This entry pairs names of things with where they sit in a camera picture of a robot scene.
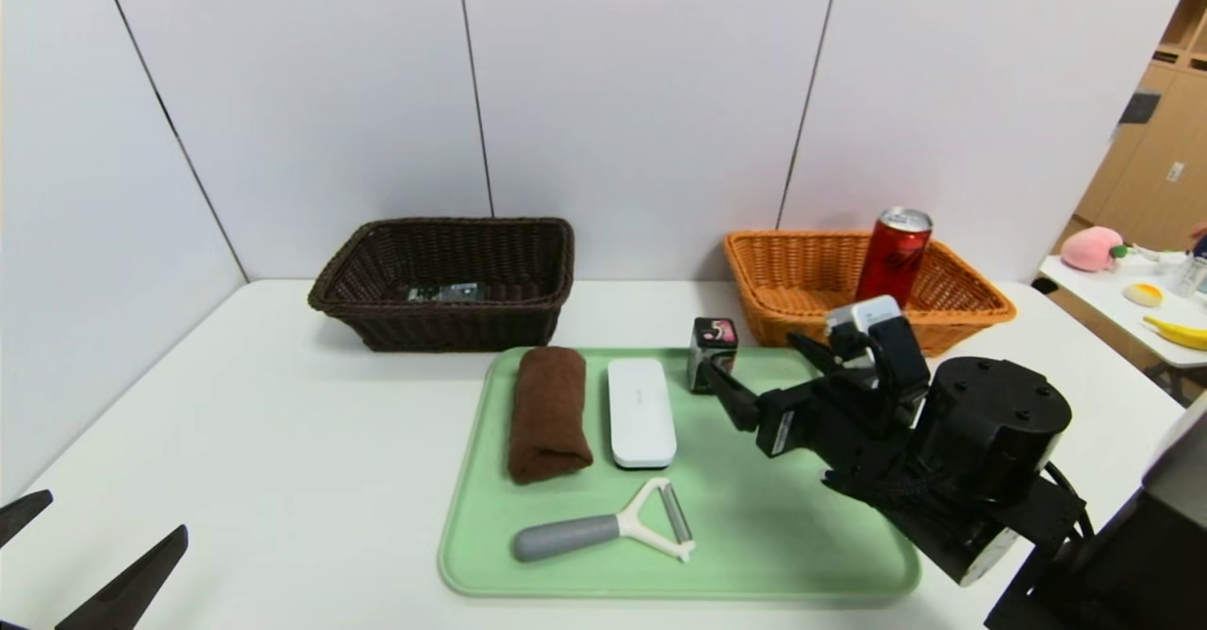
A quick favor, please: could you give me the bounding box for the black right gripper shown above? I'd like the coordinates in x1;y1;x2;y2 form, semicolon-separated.
701;330;918;485

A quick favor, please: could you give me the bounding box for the black chewing gum box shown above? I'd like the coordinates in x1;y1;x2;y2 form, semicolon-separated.
686;317;738;395

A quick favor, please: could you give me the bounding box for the red soda can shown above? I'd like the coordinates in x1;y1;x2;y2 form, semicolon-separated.
854;207;934;311

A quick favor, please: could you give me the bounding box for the brown towel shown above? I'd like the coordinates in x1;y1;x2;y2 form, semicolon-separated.
507;346;595;486

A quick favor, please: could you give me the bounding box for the black pump bottle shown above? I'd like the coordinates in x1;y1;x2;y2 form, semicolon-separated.
405;281;487;304

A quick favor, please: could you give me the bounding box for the orange wicker basket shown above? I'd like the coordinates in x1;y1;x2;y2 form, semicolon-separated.
722;230;1017;359

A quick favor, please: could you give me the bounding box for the dark brown wicker basket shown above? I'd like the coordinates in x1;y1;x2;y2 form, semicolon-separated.
308;218;576;354

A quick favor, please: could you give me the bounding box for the light green plastic tray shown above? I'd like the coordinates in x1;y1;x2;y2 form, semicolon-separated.
438;346;921;601

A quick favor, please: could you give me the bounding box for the white rectangular case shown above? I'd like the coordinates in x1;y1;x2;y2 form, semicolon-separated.
606;357;678;470

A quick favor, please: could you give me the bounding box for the white side table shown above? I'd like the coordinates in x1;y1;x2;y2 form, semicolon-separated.
1037;251;1207;372

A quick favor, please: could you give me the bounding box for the pink peach plush toy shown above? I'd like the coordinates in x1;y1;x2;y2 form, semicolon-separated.
1060;226;1129;274

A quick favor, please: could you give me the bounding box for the yellow banana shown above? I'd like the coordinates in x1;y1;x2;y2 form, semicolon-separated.
1141;316;1207;352

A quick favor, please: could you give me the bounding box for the wooden cabinet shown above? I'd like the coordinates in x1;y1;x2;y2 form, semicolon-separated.
1073;0;1207;254

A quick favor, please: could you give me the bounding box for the clear plastic bottle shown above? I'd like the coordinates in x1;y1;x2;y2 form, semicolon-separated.
1174;234;1207;299

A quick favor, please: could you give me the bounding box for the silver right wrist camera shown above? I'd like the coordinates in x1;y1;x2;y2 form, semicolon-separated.
825;295;930;406

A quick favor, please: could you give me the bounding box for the white peeler grey handle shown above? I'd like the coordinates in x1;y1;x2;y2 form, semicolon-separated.
511;476;697;563

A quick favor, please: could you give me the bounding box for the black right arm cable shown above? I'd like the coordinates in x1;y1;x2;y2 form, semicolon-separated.
1040;460;1097;539

